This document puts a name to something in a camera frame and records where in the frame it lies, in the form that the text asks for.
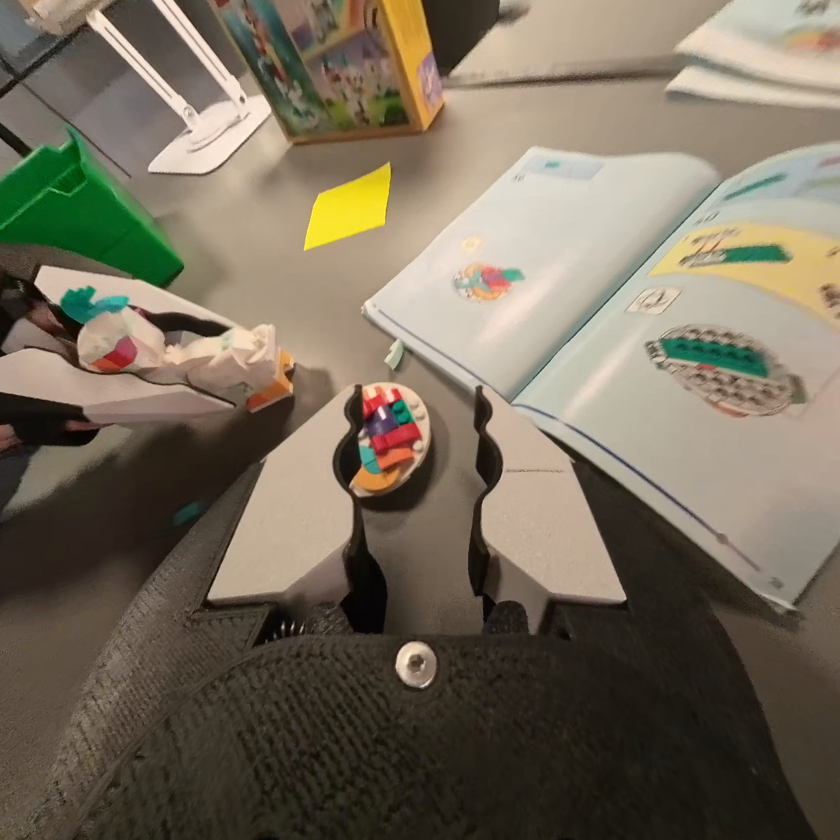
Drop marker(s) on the black chair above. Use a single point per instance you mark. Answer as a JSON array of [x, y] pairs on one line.
[[472, 33]]

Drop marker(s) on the green plastic bin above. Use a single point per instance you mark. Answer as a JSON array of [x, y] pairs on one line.
[[79, 210]]

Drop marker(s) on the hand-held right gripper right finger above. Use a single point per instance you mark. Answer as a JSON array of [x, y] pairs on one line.
[[558, 525]]

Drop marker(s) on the mint green lego piece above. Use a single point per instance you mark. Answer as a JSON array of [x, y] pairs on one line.
[[394, 354]]

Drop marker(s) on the round colourful lego tail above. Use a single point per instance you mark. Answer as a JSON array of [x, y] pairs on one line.
[[390, 439]]

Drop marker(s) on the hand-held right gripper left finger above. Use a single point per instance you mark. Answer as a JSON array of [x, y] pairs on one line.
[[282, 525]]

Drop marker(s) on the open lego instruction booklet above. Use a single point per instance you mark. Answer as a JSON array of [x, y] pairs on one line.
[[590, 295]]

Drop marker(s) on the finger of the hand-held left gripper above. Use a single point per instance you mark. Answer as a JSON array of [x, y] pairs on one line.
[[164, 298], [65, 387]]

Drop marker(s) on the yellow paper sheet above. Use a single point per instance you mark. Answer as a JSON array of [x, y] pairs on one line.
[[351, 207]]

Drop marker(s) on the colourful lego set box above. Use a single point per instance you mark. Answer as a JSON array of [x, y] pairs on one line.
[[341, 79]]

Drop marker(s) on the white stand with wooden board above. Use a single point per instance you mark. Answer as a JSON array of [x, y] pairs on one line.
[[210, 138]]

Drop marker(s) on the teal lego brick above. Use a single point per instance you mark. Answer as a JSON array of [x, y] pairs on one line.
[[190, 512]]

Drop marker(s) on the white lego bird body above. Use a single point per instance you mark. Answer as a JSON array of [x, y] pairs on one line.
[[223, 361]]

